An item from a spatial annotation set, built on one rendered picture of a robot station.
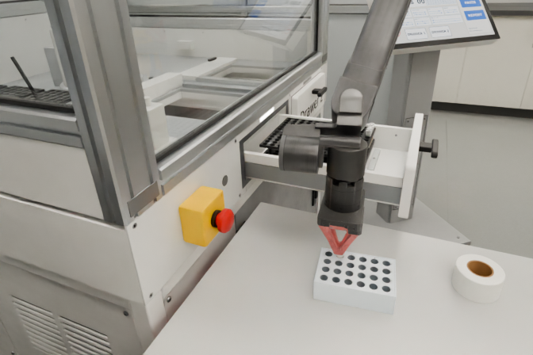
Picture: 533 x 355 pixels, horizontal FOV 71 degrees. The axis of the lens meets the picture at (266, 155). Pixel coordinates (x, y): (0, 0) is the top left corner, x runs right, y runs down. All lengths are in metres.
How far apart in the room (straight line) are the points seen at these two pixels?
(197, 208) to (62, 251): 0.22
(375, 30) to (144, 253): 0.48
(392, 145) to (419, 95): 0.87
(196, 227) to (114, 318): 0.22
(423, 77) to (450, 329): 1.30
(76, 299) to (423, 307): 0.58
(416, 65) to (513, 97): 2.20
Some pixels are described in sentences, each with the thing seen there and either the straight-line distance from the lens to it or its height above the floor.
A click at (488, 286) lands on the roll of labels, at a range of 0.69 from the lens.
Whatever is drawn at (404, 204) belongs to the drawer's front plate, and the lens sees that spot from 0.72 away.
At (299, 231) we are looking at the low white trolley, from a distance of 0.78.
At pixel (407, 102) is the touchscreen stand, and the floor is 0.70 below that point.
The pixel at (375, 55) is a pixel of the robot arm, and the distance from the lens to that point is 0.60.
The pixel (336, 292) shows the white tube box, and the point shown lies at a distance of 0.63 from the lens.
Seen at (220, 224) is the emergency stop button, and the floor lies 0.88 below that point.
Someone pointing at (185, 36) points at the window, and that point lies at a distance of 0.61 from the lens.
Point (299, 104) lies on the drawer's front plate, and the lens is 1.05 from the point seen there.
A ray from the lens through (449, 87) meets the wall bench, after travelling 3.80.
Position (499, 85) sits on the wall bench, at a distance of 3.83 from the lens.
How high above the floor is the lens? 1.24
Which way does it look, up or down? 26 degrees down
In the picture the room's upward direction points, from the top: 2 degrees counter-clockwise
